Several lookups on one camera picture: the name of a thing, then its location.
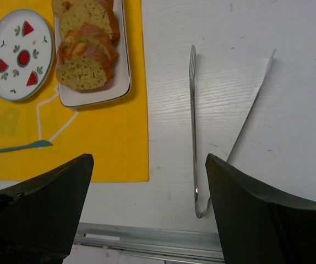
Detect yellow cloth placemat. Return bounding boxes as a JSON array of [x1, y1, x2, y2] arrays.
[[0, 1, 149, 182]]

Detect round watermelon pattern plate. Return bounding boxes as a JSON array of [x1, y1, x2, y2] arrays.
[[0, 9, 55, 101]]

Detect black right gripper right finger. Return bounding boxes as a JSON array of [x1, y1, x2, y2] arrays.
[[205, 154, 316, 263]]

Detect aluminium table edge rail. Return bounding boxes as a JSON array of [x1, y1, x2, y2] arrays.
[[74, 223, 225, 263]]

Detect teal knife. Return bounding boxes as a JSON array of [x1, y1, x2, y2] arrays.
[[0, 140, 53, 153]]

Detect white rectangular tray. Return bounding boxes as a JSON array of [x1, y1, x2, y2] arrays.
[[54, 1, 131, 108]]

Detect front bread slice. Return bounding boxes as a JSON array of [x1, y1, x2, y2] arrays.
[[56, 56, 115, 91]]

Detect rear bread slice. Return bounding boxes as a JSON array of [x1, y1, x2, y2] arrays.
[[52, 0, 114, 18]]

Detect metal serving tongs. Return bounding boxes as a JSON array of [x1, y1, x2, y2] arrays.
[[189, 44, 276, 219]]

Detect orange topped bread slice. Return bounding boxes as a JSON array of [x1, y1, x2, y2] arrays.
[[58, 23, 118, 64]]

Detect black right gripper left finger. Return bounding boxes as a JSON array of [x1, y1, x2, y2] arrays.
[[0, 154, 94, 263]]

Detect middle bread slice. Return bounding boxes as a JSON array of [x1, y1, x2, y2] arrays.
[[58, 0, 120, 42]]

